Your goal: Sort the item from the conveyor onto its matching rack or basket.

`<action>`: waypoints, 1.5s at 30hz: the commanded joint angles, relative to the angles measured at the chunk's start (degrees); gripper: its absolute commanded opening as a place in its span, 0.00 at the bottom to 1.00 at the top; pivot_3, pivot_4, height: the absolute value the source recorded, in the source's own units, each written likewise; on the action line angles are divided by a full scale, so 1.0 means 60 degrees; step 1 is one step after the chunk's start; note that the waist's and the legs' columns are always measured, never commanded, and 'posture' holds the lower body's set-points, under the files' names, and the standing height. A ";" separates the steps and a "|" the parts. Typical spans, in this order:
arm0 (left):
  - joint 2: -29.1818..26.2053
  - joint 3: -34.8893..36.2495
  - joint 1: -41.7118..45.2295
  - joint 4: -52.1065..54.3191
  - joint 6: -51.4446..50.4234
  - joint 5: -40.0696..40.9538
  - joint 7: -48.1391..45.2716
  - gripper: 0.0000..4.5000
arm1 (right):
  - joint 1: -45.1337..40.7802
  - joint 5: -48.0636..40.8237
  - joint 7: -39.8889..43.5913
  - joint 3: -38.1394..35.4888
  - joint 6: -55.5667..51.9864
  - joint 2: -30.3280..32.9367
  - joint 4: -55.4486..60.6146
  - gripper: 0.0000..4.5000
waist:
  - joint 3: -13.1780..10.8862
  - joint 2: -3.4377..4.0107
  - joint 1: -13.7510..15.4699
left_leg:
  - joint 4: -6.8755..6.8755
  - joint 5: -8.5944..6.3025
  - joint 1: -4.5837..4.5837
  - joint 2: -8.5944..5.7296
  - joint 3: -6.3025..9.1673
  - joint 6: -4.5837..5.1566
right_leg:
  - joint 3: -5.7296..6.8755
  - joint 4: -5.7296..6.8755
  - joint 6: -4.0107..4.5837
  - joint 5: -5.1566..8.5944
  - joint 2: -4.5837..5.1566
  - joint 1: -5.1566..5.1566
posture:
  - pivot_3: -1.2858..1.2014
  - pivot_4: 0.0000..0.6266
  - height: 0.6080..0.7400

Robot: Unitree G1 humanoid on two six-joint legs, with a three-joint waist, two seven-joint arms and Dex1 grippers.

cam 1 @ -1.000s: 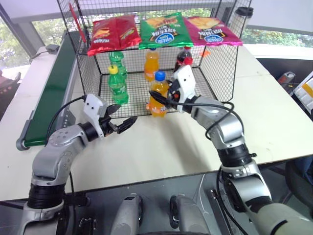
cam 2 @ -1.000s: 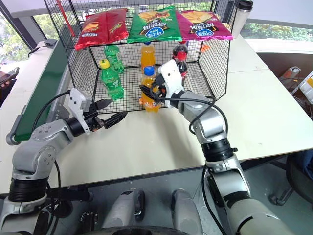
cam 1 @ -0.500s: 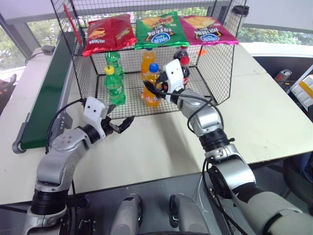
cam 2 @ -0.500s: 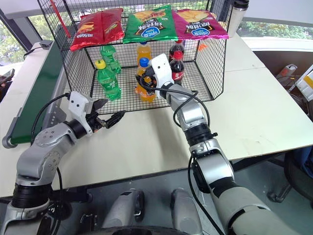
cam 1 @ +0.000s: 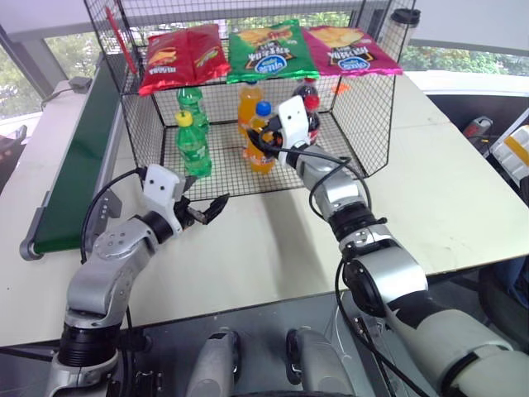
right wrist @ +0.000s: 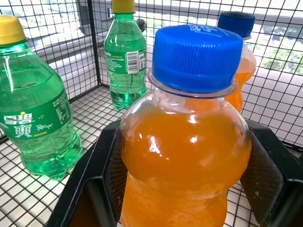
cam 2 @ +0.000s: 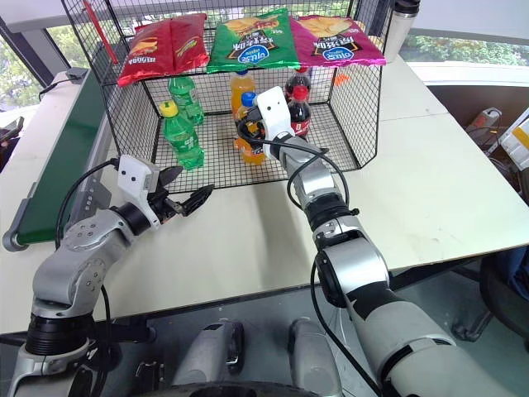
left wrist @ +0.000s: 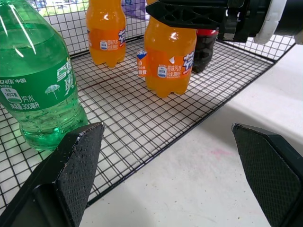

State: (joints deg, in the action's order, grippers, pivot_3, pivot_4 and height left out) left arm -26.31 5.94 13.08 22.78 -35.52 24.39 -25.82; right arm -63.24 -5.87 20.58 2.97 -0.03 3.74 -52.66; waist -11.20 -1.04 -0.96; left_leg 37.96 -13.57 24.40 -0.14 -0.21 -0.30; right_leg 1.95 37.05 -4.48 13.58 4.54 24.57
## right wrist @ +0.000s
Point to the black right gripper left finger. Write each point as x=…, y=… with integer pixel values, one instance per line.
x=92, y=179

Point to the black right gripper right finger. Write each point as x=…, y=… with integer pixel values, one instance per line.
x=267, y=179

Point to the orange soda bottle blue cap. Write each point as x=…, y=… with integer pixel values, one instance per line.
x=187, y=151
x=239, y=71

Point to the green Sprite bottle yellow cap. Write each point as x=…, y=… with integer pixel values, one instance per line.
x=33, y=104
x=126, y=61

